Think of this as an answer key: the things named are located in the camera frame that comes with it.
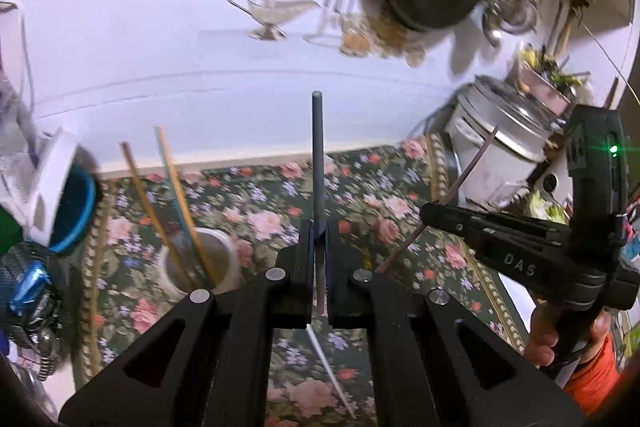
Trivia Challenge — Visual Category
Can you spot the white chopstick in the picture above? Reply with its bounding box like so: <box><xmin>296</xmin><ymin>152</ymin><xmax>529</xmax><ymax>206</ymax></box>
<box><xmin>306</xmin><ymin>324</ymin><xmax>357</xmax><ymax>419</ymax></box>

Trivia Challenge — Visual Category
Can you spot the brown-purple chopstick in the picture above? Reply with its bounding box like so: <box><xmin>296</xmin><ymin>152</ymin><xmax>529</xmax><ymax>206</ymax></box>
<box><xmin>375</xmin><ymin>126</ymin><xmax>500</xmax><ymax>274</ymax></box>

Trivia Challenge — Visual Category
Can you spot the brown wooden chopstick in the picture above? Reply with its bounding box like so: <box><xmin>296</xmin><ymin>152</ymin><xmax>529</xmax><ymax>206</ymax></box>
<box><xmin>118</xmin><ymin>141</ymin><xmax>194</xmax><ymax>291</ymax></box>

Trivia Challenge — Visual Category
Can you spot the yellow chopstick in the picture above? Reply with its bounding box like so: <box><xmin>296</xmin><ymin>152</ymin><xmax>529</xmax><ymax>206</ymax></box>
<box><xmin>154</xmin><ymin>126</ymin><xmax>216</xmax><ymax>287</ymax></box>

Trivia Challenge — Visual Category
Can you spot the right hand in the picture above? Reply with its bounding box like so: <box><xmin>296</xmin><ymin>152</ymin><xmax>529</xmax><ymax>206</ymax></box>
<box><xmin>523</xmin><ymin>303</ymin><xmax>614</xmax><ymax>368</ymax></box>

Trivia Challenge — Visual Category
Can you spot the white ceramic utensil cup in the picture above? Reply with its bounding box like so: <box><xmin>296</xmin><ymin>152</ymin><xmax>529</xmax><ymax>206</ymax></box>
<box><xmin>156</xmin><ymin>228</ymin><xmax>241</xmax><ymax>301</ymax></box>

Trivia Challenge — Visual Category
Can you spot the white rice cooker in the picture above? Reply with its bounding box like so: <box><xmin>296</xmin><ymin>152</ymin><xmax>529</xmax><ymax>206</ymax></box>
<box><xmin>445</xmin><ymin>76</ymin><xmax>554</xmax><ymax>208</ymax></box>

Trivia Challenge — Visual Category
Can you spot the floral green table mat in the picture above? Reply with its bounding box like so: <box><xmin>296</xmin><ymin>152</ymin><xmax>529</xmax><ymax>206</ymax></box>
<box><xmin>60</xmin><ymin>133</ymin><xmax>526</xmax><ymax>426</ymax></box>

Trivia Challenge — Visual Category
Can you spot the pink utensil holder bowl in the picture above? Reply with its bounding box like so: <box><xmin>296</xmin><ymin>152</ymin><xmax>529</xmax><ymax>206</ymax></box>
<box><xmin>511</xmin><ymin>46</ymin><xmax>591</xmax><ymax>117</ymax></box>

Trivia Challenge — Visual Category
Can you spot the blue plastic basin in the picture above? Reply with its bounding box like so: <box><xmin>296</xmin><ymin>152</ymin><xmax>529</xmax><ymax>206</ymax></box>
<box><xmin>49</xmin><ymin>166</ymin><xmax>96</xmax><ymax>255</ymax></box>

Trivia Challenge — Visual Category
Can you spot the white appliance lid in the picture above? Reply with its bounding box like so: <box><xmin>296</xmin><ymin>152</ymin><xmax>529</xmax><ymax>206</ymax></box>
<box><xmin>1</xmin><ymin>128</ymin><xmax>78</xmax><ymax>246</ymax></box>

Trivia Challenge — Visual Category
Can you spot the hanging steel ladle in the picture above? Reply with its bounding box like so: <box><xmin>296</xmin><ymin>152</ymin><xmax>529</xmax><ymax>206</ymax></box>
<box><xmin>482</xmin><ymin>0</ymin><xmax>502</xmax><ymax>49</ymax></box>

